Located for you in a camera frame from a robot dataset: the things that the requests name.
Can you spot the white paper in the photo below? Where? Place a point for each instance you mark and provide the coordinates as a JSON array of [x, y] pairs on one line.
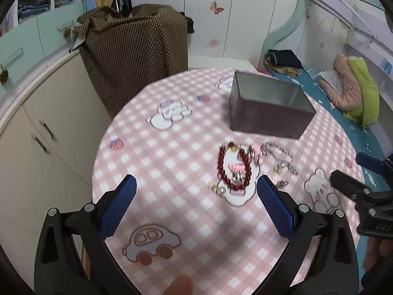
[[330, 78]]

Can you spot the pink hair clip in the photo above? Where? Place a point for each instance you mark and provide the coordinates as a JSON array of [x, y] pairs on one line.
[[256, 155]]

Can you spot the blue bed sheet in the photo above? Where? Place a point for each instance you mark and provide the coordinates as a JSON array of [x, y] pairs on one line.
[[353, 129]]

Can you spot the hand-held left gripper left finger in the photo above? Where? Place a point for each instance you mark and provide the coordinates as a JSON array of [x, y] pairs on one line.
[[121, 202]]

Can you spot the white cabinet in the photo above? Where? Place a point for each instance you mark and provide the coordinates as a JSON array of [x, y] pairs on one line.
[[36, 172]]

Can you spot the folded dark clothes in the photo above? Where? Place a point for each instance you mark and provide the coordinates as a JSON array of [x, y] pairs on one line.
[[285, 58]]

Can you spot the grey metal tin box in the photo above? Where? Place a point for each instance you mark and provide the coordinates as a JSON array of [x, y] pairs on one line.
[[261, 119]]

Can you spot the person's right hand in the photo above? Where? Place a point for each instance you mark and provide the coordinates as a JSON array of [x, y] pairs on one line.
[[373, 253]]

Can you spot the green padded jacket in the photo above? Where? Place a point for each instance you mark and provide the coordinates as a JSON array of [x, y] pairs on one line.
[[367, 95]]

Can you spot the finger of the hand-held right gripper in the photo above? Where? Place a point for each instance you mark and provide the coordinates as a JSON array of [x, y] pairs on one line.
[[368, 160], [345, 182]]

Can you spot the teal curved bed frame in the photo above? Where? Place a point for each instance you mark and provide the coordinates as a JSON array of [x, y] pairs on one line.
[[291, 15]]

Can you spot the pearl earring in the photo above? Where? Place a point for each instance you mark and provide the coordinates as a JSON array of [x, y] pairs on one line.
[[220, 191]]

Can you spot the pink butterfly sticker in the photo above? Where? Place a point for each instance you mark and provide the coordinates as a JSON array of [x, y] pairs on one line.
[[216, 7]]

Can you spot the small blue box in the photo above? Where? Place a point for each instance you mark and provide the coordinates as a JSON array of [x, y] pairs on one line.
[[388, 68]]

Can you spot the teal drawer unit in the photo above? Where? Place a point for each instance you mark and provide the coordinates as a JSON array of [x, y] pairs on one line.
[[27, 43]]

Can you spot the dark cloth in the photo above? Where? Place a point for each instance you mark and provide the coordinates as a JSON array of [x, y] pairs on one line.
[[190, 24]]

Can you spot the white wardrobe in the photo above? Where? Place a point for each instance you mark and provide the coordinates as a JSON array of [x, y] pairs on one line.
[[239, 15]]

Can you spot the white board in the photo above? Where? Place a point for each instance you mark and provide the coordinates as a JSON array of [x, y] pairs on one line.
[[221, 63]]

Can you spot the small silver charm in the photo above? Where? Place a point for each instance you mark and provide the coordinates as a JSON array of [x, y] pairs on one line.
[[282, 184]]

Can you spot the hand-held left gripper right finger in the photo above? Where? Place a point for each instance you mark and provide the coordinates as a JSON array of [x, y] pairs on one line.
[[273, 202]]

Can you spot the stack of folded jeans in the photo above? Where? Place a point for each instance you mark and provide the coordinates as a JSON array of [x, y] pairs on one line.
[[40, 6]]

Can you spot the brown dotted cloth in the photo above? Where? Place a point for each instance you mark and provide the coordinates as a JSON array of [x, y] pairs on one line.
[[129, 55]]

